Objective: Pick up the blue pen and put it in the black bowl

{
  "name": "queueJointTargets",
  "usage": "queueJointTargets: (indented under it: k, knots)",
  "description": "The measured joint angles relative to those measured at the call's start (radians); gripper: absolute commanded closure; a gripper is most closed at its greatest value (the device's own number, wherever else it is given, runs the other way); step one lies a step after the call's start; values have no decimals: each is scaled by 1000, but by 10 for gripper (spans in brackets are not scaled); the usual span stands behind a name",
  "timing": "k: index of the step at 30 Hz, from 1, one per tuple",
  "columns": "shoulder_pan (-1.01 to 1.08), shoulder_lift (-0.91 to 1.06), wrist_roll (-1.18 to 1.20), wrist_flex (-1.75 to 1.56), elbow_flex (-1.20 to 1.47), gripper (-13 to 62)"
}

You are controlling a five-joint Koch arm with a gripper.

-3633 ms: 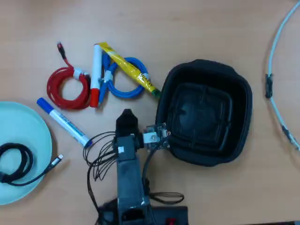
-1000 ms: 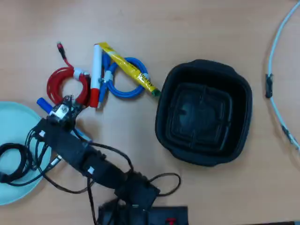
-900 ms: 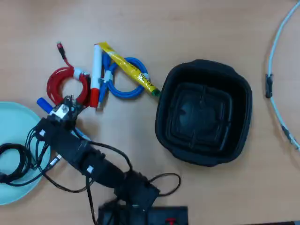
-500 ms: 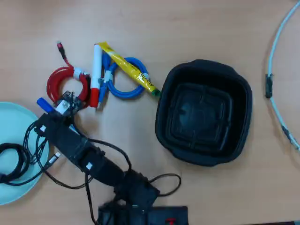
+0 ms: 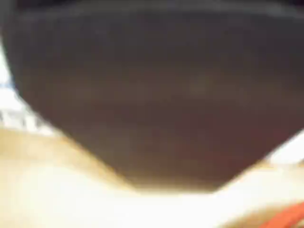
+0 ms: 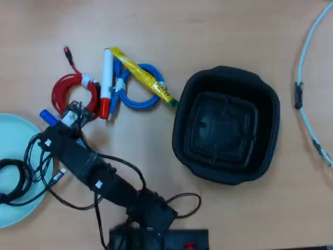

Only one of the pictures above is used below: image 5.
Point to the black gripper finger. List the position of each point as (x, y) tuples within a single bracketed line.
[(154, 83)]

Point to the blue capped white marker pen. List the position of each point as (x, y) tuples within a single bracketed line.
[(12, 107)]

